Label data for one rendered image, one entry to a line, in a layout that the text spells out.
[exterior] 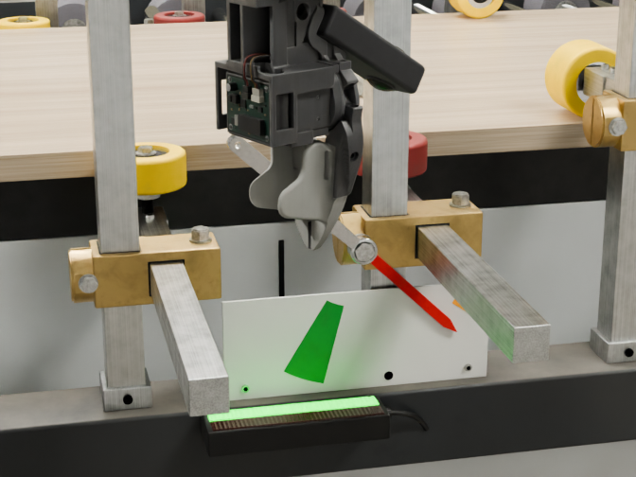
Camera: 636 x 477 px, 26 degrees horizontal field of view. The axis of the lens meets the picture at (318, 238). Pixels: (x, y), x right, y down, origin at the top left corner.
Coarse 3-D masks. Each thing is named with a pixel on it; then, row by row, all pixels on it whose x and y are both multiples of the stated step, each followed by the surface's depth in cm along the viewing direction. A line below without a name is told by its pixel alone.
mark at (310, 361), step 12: (324, 312) 129; (336, 312) 129; (312, 324) 129; (324, 324) 129; (336, 324) 130; (312, 336) 130; (324, 336) 130; (300, 348) 130; (312, 348) 130; (324, 348) 130; (300, 360) 130; (312, 360) 130; (324, 360) 131; (288, 372) 130; (300, 372) 130; (312, 372) 131; (324, 372) 131
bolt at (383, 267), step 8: (360, 248) 126; (368, 248) 126; (360, 256) 126; (368, 256) 126; (376, 256) 128; (376, 264) 128; (384, 264) 128; (384, 272) 129; (392, 272) 129; (392, 280) 129; (400, 280) 129; (400, 288) 130; (408, 288) 130; (416, 296) 130; (424, 296) 130; (424, 304) 131; (432, 304) 131; (432, 312) 131; (440, 312) 131; (440, 320) 132; (448, 320) 132
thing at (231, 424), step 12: (348, 408) 128; (360, 408) 128; (372, 408) 128; (228, 420) 125; (240, 420) 125; (252, 420) 125; (264, 420) 125; (276, 420) 125; (288, 420) 125; (300, 420) 125; (312, 420) 126
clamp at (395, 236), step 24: (360, 216) 129; (384, 216) 128; (408, 216) 128; (432, 216) 129; (456, 216) 129; (480, 216) 130; (336, 240) 130; (384, 240) 128; (408, 240) 129; (480, 240) 130; (408, 264) 129
